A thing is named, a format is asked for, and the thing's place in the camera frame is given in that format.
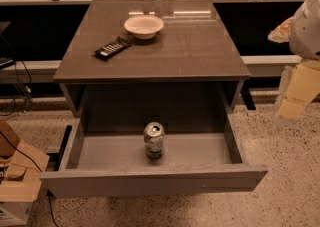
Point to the grey cabinet with counter top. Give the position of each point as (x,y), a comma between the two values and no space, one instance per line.
(194,45)

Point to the grey open top drawer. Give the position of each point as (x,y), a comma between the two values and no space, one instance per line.
(105,153)

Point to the black remote control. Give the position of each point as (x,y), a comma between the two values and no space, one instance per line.
(112,48)

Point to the white paper bowl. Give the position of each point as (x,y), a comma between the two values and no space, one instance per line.
(144,26)

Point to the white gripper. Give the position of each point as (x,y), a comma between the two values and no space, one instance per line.
(306,34)

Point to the white box under cardboard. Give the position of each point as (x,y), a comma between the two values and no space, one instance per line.
(14,213)

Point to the brown cardboard box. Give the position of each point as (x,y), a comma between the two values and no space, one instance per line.
(23,164)

